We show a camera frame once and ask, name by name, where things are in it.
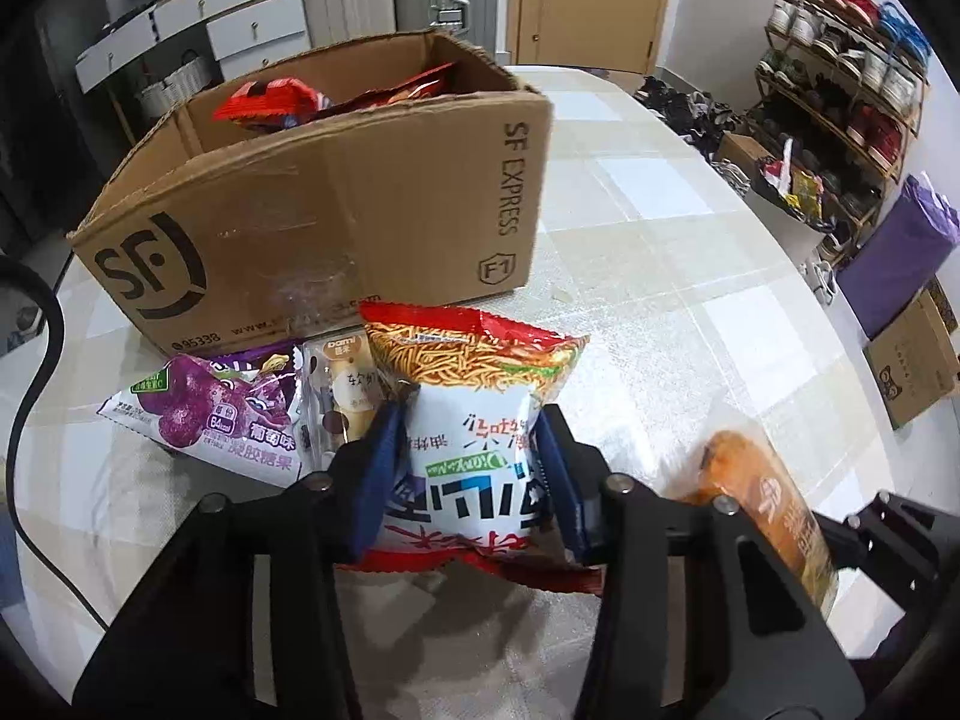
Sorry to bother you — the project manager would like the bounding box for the white red noodle snack bag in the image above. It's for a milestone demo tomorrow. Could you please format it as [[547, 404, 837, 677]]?
[[355, 302, 602, 595]]

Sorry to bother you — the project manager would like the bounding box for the orange bread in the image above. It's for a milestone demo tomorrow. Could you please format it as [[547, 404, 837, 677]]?
[[675, 421, 838, 617]]

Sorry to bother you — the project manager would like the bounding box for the red crispy cone snack bag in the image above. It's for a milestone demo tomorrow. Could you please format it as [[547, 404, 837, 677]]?
[[314, 62, 459, 121]]

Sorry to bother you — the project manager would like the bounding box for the brown white snack packet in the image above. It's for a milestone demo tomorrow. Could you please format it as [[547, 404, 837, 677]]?
[[298, 330, 384, 472]]

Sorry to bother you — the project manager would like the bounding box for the purple grape gummy bag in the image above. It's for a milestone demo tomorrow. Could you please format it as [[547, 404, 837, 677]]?
[[98, 343, 311, 489]]

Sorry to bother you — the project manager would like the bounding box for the SF cardboard box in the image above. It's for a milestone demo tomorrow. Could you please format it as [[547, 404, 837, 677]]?
[[70, 31, 553, 355]]

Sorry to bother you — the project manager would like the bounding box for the small cardboard box on floor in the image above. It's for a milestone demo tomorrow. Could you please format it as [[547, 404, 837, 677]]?
[[864, 286, 958, 429]]

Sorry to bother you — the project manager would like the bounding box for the white woven basket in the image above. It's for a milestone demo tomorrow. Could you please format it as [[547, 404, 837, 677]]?
[[139, 50, 213, 119]]

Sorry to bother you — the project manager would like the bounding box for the wooden door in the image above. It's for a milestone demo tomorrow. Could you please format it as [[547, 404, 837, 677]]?
[[505, 0, 669, 75]]

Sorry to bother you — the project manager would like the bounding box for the shoe rack with shoes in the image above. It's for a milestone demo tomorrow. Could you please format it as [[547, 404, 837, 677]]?
[[747, 0, 929, 238]]

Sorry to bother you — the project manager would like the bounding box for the white drawer desk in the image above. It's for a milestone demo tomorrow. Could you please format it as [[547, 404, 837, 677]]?
[[75, 0, 311, 91]]

